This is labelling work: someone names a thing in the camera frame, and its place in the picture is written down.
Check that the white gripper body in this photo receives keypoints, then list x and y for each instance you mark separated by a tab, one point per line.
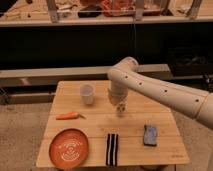
117	93

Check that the metal shelf rail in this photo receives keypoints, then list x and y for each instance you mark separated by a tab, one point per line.
51	76

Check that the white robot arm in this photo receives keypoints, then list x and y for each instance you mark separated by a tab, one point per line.
194	103

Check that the orange patterned plate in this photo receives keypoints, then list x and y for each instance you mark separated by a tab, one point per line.
68	149

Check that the orange carrot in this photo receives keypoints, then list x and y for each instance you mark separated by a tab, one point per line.
69	116

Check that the blue sponge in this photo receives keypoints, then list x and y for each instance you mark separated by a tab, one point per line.
150	135

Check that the red object on shelf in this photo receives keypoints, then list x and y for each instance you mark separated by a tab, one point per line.
114	8

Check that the black white striped cloth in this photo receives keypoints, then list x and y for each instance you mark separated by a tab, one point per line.
111	150

